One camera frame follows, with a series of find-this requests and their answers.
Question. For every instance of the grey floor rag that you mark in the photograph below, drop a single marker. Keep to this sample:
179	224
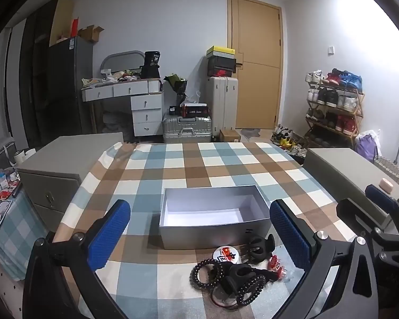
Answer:
251	133

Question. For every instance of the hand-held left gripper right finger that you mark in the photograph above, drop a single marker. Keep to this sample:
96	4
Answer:
291	236

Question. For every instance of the silver cardboard box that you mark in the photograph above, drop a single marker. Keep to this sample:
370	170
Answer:
212	232

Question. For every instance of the oval desk mirror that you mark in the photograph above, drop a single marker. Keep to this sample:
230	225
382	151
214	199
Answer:
119	61

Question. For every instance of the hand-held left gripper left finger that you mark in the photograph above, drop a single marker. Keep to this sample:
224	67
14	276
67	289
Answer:
109	236

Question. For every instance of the checked tablecloth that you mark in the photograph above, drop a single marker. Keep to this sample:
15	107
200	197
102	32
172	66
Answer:
186	169

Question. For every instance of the small black hair claw clip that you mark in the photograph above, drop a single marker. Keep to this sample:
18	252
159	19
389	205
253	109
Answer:
260	247

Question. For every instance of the dark wardrobe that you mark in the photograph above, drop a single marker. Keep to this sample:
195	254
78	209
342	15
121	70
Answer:
36	79

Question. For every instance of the wooden shoe rack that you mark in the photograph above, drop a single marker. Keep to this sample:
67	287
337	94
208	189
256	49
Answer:
359	101

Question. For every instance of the small black box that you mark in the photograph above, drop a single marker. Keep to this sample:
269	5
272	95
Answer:
174	111

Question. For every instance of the clear plastic bag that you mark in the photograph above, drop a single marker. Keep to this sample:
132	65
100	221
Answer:
193	97

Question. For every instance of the yellow lid shoe box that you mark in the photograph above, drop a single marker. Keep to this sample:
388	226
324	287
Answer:
220	51

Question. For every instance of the black bag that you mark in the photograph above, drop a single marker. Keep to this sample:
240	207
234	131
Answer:
151	66

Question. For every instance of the pink soap bar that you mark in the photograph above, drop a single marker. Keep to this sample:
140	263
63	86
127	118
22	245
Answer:
386	186

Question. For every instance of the wicker basket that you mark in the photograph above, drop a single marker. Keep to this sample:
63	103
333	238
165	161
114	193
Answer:
395	169

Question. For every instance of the pile of loose shoes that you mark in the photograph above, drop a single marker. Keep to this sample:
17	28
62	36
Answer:
286	139

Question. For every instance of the rows of sneakers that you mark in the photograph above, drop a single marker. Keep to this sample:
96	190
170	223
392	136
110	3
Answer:
334	98

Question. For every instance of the large black hair claw clip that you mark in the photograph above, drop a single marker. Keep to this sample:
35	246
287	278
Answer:
234	274

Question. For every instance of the white dressing desk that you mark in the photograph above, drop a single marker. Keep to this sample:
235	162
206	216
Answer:
146	106

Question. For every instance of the grey refrigerator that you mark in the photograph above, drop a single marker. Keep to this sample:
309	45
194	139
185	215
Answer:
69	83

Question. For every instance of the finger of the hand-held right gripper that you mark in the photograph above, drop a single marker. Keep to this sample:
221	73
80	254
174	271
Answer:
380	197
355	216

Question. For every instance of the black wrapped flower bouquet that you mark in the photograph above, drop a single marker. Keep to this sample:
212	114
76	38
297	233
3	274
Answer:
178	84

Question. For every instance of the flat cardboard sheet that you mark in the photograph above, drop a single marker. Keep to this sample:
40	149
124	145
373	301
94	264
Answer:
61	20

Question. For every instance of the purple bag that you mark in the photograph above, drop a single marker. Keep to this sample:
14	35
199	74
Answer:
367	148

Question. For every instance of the open cardboard box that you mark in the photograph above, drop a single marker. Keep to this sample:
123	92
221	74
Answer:
90	34

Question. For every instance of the black red flat box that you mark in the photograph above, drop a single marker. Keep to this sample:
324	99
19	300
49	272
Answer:
195	110

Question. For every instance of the small brown cardboard box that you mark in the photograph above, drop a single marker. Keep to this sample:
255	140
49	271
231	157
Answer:
230	135

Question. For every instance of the white upright suitcase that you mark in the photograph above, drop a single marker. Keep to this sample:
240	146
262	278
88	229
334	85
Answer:
221	106

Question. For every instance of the red black shoe box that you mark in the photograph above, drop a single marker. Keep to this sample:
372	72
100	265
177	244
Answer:
221	72

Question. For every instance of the checked cloth side table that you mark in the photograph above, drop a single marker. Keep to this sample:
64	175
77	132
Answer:
20	232

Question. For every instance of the printed white round pin badge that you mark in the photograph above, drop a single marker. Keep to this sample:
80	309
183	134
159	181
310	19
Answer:
226	256

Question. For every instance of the silver ribbed suitcase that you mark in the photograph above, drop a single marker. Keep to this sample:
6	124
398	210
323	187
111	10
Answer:
186	128

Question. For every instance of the wooden door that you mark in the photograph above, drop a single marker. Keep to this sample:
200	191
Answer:
256	73

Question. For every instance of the red white bead hair clip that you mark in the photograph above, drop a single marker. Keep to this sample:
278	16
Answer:
273	262

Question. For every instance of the grey drawer cabinet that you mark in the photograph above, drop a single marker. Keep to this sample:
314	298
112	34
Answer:
63	159

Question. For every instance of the white cup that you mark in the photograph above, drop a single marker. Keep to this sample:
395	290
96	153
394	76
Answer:
20	157

